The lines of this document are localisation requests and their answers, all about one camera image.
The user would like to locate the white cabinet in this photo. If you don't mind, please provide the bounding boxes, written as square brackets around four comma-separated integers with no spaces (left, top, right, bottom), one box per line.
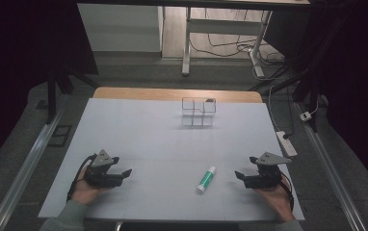
[77,3,165,54]

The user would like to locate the black metal stand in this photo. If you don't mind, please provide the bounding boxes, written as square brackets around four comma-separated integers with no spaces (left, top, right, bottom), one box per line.
[44,62,100,125]
[249,18,337,133]

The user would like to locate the person's right hand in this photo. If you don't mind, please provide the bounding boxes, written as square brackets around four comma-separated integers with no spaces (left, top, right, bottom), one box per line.
[253,178,296,223]

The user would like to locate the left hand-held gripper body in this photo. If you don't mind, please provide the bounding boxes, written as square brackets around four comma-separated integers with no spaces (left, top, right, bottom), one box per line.
[84,149,124,189]

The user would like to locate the aluminium rail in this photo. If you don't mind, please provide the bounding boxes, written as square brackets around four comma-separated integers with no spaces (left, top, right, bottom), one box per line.
[295,101,368,231]
[0,108,65,231]

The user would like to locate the white power strip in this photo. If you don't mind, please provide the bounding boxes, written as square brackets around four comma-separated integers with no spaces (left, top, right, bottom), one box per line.
[275,130,299,158]

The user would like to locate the green and white glue stick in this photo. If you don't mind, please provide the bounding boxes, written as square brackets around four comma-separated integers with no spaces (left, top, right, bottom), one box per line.
[196,165,218,193]

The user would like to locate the white power cable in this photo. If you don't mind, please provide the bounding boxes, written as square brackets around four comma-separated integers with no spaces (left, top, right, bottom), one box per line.
[267,84,286,134]

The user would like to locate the white desk frame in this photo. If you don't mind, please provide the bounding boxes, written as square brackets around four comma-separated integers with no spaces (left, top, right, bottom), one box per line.
[181,6,274,79]

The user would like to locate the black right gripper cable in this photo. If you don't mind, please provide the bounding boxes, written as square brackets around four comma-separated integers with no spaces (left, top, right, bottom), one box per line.
[279,172,296,212]

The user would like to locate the black floor cables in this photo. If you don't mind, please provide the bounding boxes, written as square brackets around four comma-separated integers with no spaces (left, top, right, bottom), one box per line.
[189,8,286,65]

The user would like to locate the white table mat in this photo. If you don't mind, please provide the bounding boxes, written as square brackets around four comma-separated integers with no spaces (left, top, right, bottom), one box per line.
[38,97,305,223]

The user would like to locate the black floor plate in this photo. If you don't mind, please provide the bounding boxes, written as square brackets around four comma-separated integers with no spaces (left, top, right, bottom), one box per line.
[47,124,73,148]

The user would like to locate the clear acrylic desk organizer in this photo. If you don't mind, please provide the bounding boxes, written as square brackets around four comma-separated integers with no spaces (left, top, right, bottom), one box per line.
[180,96,218,127]

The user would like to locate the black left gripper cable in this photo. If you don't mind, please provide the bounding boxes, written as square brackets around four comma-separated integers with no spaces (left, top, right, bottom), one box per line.
[66,153,98,202]

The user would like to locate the person's left hand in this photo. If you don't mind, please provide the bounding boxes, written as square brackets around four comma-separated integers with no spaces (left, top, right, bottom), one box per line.
[70,166,110,206]

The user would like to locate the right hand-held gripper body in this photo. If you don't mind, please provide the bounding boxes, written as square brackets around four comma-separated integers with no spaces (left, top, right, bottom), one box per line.
[243,151,293,190]

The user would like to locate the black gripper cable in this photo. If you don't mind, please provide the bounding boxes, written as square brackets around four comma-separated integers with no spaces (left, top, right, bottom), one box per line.
[66,153,98,202]
[279,172,296,212]

